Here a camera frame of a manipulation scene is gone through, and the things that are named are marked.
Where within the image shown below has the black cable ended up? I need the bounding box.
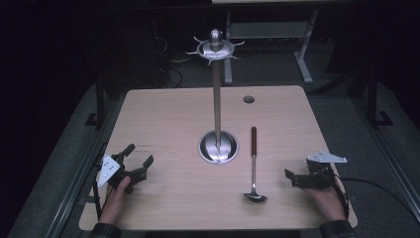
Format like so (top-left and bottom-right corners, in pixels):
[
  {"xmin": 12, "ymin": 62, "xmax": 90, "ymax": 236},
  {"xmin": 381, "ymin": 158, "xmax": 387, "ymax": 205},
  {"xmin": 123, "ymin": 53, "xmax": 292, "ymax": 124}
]
[
  {"xmin": 92, "ymin": 158, "xmax": 110, "ymax": 220},
  {"xmin": 332, "ymin": 173, "xmax": 420, "ymax": 224}
]

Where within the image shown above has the steel utensil stand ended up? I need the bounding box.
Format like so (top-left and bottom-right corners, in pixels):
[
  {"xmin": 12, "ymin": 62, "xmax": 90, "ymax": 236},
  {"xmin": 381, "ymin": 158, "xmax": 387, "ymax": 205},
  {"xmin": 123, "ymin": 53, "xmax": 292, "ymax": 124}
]
[{"xmin": 184, "ymin": 28, "xmax": 246, "ymax": 166}]

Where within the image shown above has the person's right hand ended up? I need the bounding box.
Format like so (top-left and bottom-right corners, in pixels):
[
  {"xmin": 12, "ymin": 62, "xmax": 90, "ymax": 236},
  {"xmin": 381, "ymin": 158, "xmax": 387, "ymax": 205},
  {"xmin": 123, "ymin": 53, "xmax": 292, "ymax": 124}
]
[{"xmin": 302, "ymin": 184, "xmax": 348, "ymax": 222}]

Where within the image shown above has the person's left hand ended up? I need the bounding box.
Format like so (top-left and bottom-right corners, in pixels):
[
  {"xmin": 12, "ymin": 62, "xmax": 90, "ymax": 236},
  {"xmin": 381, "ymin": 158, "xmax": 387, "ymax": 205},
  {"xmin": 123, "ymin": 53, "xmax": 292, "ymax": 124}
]
[{"xmin": 98, "ymin": 177, "xmax": 132, "ymax": 226}]

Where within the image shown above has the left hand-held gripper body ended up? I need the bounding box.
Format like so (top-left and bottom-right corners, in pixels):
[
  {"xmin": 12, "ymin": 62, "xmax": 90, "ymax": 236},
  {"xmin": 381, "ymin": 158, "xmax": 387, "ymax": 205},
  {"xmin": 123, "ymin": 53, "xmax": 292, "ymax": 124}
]
[{"xmin": 96, "ymin": 153, "xmax": 148, "ymax": 194}]

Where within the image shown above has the black metal stand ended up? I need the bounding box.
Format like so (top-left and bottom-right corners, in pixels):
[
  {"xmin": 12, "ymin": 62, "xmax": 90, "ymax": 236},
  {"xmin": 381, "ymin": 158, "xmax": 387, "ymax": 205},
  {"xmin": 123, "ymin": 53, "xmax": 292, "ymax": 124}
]
[
  {"xmin": 356, "ymin": 63, "xmax": 394, "ymax": 128},
  {"xmin": 83, "ymin": 70, "xmax": 110, "ymax": 128}
]

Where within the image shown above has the ladle with brown handle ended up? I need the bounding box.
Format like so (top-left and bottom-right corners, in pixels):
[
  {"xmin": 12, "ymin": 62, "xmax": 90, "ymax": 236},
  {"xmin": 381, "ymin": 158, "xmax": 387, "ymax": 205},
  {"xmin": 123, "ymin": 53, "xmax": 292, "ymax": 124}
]
[{"xmin": 243, "ymin": 126, "xmax": 268, "ymax": 203}]

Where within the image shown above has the white metal table frame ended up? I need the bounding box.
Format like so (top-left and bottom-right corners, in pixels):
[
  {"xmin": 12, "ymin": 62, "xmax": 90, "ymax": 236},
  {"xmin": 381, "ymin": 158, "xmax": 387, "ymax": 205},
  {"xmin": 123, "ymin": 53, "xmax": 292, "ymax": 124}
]
[{"xmin": 223, "ymin": 9, "xmax": 319, "ymax": 85}]

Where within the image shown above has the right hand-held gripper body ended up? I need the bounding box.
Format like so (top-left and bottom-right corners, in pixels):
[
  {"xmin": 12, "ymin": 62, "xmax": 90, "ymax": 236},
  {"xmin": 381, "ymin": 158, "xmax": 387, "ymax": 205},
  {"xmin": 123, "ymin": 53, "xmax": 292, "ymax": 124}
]
[{"xmin": 291, "ymin": 150, "xmax": 349, "ymax": 190}]

